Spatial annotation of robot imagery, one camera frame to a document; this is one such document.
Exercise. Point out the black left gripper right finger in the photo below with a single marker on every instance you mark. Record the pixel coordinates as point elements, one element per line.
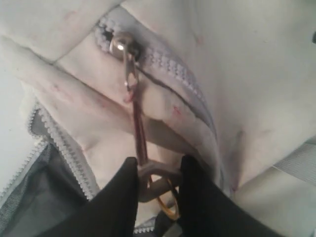
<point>275,204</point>

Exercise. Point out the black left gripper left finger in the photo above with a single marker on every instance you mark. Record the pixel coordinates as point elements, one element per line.
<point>112,213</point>

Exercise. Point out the white canvas duffel bag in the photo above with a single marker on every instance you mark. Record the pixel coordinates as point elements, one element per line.
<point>231,83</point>

